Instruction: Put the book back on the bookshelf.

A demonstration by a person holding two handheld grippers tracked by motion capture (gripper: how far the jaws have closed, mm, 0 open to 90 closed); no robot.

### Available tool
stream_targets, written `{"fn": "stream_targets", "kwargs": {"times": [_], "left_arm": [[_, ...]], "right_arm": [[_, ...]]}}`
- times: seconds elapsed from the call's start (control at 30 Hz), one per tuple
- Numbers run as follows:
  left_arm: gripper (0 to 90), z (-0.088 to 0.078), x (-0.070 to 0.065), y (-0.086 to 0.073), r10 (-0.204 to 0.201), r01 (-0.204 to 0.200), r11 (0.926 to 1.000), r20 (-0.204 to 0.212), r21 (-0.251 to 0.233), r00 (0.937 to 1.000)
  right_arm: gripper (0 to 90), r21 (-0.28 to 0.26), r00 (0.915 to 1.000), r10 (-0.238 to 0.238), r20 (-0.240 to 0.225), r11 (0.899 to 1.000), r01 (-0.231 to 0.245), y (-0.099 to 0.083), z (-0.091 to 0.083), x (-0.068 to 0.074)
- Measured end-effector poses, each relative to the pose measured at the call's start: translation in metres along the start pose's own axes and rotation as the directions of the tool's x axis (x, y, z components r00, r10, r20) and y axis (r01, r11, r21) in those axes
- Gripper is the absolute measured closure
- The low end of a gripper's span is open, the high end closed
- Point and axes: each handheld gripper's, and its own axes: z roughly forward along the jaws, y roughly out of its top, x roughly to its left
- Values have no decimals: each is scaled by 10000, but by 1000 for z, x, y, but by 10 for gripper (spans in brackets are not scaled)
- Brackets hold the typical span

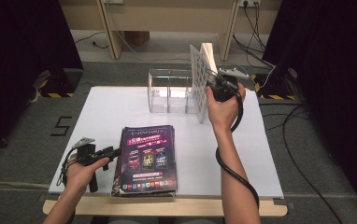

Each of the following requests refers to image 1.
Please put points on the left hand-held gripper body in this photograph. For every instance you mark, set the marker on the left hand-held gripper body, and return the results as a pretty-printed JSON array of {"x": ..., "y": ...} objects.
[{"x": 86, "y": 155}]

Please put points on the beige wooden desk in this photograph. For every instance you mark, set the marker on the beige wooden desk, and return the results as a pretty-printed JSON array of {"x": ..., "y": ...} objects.
[{"x": 167, "y": 15}]

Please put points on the purple magazine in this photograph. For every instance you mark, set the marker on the purple magazine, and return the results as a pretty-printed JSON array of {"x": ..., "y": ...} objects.
[{"x": 150, "y": 155}]

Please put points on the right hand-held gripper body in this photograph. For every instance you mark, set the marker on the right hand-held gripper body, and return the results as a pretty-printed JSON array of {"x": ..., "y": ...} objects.
[{"x": 226, "y": 88}]

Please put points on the white wall socket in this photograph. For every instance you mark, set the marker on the white wall socket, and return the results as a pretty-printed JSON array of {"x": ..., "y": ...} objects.
[{"x": 250, "y": 2}]

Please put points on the black stand base hazard tape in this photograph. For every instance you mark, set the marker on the black stand base hazard tape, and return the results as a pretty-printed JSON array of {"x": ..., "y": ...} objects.
[
  {"x": 276, "y": 85},
  {"x": 61, "y": 84}
]

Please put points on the black curtain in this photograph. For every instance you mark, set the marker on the black curtain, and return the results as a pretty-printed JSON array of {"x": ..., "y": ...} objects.
[
  {"x": 338, "y": 77},
  {"x": 17, "y": 62}
]

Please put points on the dark brown magazine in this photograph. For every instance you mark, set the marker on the dark brown magazine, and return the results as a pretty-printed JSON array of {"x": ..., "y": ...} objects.
[{"x": 116, "y": 190}]

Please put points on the white power strip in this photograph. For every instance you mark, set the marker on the white power strip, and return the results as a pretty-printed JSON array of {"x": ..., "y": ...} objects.
[{"x": 113, "y": 1}]

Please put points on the white magazine with picture grid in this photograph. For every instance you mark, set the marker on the white magazine with picture grid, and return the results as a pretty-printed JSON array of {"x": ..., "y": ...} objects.
[{"x": 200, "y": 68}]

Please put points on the clear acrylic file holder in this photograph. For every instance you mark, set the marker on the clear acrylic file holder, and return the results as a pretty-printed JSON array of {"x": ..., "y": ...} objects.
[{"x": 167, "y": 99}]

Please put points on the brown cardboard box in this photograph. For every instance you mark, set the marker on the brown cardboard box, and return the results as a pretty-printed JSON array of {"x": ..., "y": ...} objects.
[{"x": 137, "y": 37}]

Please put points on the person's left hand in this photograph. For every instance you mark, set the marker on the person's left hand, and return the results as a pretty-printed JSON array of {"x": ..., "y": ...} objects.
[{"x": 78, "y": 177}]

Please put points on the person's right hand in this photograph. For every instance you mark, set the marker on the person's right hand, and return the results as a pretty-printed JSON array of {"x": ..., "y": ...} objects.
[{"x": 223, "y": 113}]

